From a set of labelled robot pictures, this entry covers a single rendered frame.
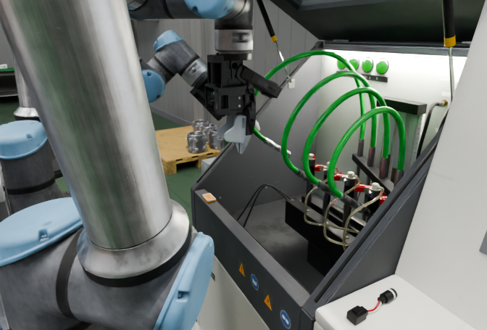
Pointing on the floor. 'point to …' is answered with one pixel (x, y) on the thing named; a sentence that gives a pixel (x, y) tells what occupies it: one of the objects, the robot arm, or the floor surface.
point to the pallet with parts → (188, 144)
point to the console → (455, 201)
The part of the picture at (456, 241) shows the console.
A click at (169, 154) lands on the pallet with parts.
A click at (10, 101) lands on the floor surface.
